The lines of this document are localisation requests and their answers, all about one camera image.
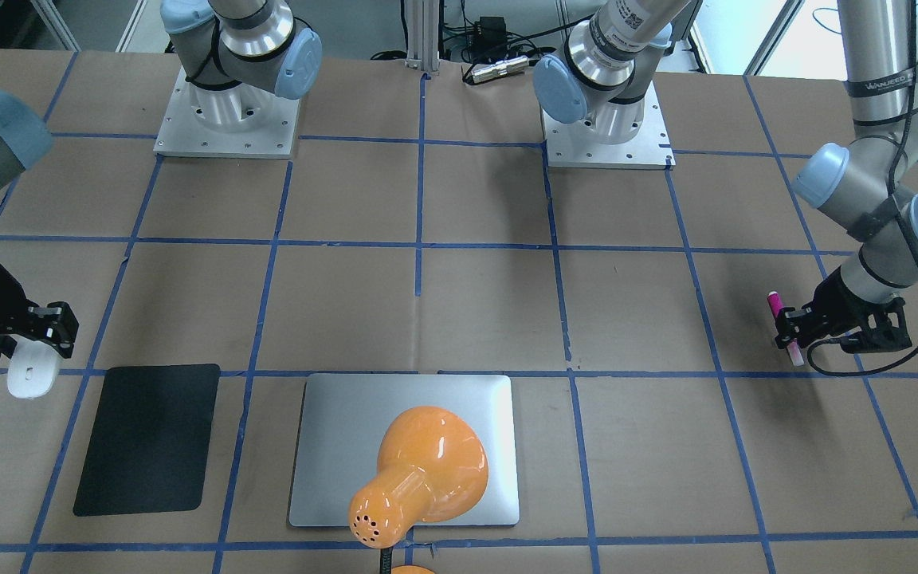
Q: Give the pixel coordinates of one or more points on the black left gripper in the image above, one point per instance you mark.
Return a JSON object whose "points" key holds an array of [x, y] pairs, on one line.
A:
{"points": [[835, 304]]}

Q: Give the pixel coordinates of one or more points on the pink highlighter pen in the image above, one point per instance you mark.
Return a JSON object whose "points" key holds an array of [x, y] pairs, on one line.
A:
{"points": [[783, 340]]}

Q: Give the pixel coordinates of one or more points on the white computer mouse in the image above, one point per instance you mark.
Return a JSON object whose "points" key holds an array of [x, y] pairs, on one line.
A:
{"points": [[33, 375]]}

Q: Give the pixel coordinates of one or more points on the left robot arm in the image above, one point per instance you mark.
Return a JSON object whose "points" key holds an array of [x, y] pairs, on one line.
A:
{"points": [[607, 63]]}

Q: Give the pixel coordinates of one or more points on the black mousepad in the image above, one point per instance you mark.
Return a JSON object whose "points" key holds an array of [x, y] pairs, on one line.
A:
{"points": [[149, 445]]}

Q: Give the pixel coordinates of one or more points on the silver apple laptop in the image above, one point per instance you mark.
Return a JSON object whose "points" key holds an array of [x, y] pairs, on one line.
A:
{"points": [[345, 416]]}

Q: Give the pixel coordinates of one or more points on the orange desk lamp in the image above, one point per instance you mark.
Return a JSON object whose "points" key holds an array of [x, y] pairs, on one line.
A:
{"points": [[432, 467]]}

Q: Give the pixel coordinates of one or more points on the silver metal connector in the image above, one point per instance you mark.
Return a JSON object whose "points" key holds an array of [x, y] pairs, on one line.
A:
{"points": [[481, 73]]}

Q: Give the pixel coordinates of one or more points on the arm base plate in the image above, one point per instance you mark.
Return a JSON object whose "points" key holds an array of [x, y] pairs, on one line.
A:
{"points": [[242, 122], [620, 136]]}

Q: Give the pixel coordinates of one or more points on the aluminium frame post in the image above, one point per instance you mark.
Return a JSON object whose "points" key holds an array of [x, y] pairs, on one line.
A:
{"points": [[422, 31]]}

